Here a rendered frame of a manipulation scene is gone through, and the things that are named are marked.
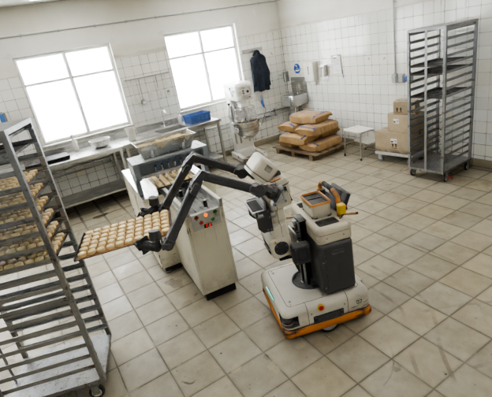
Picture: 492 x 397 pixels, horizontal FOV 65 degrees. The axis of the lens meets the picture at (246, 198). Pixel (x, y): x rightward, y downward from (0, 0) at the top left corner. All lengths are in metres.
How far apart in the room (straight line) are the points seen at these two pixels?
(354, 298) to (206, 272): 1.23
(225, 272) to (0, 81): 4.56
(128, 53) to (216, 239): 4.40
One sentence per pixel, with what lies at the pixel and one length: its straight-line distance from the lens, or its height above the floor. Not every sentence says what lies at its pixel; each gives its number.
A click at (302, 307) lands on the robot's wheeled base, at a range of 2.83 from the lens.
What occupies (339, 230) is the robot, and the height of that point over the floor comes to 0.78.
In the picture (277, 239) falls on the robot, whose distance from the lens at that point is 2.70.
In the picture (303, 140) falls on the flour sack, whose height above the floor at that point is 0.33.
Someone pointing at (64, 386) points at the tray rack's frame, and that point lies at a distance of 3.08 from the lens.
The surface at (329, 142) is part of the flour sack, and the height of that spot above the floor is 0.20.
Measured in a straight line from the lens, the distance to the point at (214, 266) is 3.36.
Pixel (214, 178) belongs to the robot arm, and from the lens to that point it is 2.29.
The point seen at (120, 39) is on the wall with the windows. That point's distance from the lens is 6.98.
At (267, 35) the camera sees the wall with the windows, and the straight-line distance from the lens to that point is 8.16.
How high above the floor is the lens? 2.03
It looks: 22 degrees down
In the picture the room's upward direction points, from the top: 10 degrees counter-clockwise
